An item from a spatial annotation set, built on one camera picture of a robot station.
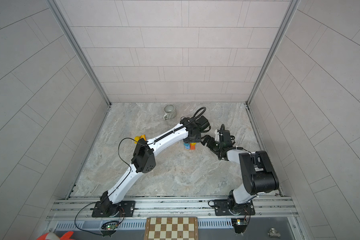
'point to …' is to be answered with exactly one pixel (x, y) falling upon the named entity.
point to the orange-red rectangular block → (192, 147)
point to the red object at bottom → (66, 237)
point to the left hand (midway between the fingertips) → (200, 138)
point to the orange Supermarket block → (143, 136)
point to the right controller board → (239, 224)
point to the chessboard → (171, 228)
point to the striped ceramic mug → (170, 112)
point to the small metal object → (273, 233)
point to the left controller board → (109, 228)
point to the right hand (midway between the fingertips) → (203, 142)
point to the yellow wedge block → (137, 138)
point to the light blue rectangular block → (187, 145)
